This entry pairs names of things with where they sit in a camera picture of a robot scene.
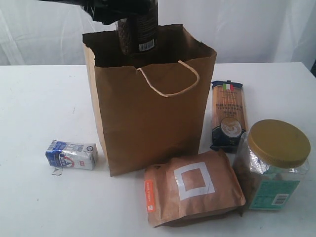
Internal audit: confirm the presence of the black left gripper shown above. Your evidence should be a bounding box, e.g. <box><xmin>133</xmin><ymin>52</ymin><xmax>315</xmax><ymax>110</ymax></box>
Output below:
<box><xmin>43</xmin><ymin>0</ymin><xmax>128</xmax><ymax>25</ymax></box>

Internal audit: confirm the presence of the dark tea clear can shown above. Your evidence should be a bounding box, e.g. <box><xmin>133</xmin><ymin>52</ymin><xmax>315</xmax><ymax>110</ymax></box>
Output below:
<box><xmin>116</xmin><ymin>0</ymin><xmax>158</xmax><ymax>55</ymax></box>

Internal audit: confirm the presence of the gold lid clear jar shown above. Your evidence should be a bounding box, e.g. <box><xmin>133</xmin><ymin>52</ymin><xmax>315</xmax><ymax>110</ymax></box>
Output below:
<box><xmin>233</xmin><ymin>119</ymin><xmax>311</xmax><ymax>211</ymax></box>

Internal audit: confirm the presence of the brown paper bag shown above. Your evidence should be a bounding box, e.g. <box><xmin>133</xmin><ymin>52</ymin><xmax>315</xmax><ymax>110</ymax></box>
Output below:
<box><xmin>82</xmin><ymin>24</ymin><xmax>217</xmax><ymax>176</ymax></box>

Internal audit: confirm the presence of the white backdrop curtain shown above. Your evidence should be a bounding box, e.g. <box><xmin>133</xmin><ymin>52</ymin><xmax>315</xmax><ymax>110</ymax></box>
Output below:
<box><xmin>0</xmin><ymin>0</ymin><xmax>316</xmax><ymax>69</ymax></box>

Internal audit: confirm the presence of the blue white milk carton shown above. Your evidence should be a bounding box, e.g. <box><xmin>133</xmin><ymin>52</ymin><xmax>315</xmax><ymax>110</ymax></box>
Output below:
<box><xmin>45</xmin><ymin>140</ymin><xmax>98</xmax><ymax>170</ymax></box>

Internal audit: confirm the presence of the spaghetti packet with Italian flag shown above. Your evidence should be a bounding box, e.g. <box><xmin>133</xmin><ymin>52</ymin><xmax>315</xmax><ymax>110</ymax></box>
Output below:
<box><xmin>210</xmin><ymin>80</ymin><xmax>248</xmax><ymax>153</ymax></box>

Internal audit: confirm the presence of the brown kraft pouch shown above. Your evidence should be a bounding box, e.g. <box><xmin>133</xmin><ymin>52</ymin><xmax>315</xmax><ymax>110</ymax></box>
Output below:
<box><xmin>144</xmin><ymin>150</ymin><xmax>246</xmax><ymax>227</ymax></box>

